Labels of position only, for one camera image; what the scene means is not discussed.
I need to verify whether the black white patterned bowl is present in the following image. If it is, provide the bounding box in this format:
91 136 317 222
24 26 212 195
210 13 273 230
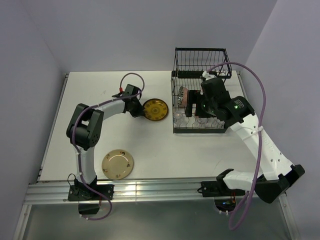
177 86 189 108

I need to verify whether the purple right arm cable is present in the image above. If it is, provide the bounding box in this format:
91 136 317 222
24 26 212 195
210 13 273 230
207 61 266 231

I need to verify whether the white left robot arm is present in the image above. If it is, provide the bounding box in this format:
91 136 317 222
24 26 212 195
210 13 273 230
66 84 145 202

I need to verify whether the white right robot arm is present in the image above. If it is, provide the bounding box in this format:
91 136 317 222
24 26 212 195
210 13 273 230
183 77 305 204

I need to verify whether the yellow patterned plate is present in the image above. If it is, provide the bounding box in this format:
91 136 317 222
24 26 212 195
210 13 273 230
142 98 169 122

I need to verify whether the clear glass cup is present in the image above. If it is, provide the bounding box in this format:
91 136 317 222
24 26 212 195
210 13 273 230
173 110 188 128
194 116 208 128

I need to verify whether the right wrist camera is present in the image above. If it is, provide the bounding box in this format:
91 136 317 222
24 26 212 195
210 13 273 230
201 71 217 82

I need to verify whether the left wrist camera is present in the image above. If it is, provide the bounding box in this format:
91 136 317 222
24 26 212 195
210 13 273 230
112 84 141 99

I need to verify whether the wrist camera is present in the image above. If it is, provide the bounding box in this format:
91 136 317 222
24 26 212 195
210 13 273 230
201 71 217 82
112 84 141 99

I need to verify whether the black wire dish rack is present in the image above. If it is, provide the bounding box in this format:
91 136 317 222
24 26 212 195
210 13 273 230
170 47 229 134

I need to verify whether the beige floral plate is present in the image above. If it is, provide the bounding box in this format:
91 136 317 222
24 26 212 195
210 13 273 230
101 149 134 180

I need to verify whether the aluminium mounting rail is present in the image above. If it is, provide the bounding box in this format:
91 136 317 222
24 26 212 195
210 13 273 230
23 174 287 205

